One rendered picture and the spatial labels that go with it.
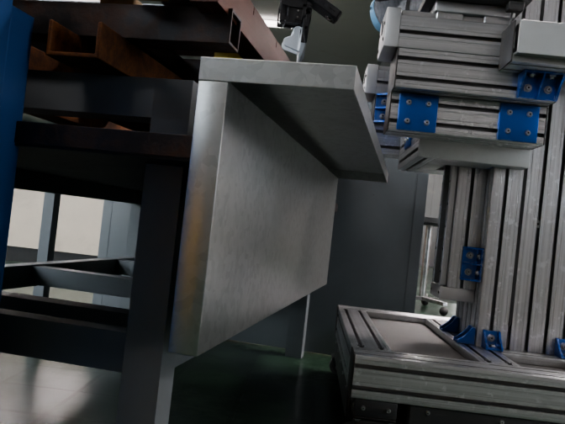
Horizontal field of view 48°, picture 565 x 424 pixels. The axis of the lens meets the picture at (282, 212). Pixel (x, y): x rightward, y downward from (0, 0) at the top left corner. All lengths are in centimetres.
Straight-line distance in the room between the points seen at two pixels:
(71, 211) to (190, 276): 404
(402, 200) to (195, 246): 169
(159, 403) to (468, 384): 67
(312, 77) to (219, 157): 15
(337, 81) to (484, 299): 100
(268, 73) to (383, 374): 75
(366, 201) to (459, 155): 88
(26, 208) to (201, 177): 419
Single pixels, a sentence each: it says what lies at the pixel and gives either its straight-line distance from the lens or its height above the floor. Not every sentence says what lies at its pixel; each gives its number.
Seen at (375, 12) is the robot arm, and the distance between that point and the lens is 217.
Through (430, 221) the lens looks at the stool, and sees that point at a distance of 438.
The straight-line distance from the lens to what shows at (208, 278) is 82.
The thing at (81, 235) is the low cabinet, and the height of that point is 24.
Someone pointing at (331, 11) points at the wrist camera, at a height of 104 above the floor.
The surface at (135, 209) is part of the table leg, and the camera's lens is 251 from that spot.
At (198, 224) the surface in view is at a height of 47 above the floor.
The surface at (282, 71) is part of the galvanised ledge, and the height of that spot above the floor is 67.
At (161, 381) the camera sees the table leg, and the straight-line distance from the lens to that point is 98.
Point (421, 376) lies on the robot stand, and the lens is 137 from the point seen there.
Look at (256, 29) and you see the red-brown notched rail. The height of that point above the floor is 80.
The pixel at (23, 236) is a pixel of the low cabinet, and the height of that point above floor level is 18.
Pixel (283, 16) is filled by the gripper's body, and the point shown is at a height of 100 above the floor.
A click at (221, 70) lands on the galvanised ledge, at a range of 83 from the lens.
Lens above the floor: 48
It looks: 1 degrees up
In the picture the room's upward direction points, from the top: 6 degrees clockwise
